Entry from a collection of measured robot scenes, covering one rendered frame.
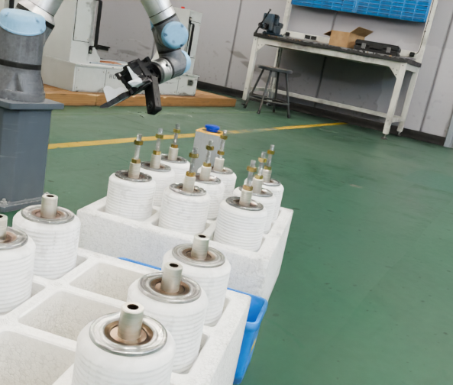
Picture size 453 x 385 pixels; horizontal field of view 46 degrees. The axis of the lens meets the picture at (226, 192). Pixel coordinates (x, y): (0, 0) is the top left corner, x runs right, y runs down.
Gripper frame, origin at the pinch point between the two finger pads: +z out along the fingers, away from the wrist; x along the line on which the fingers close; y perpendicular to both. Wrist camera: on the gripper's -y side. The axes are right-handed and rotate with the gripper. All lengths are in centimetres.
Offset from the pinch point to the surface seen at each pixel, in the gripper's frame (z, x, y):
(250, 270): 37, 44, -48
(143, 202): 37, 29, -27
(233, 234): 34, 43, -41
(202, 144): -1.8, 16.9, -24.0
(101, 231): 45, 23, -27
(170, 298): 70, 63, -36
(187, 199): 35, 38, -31
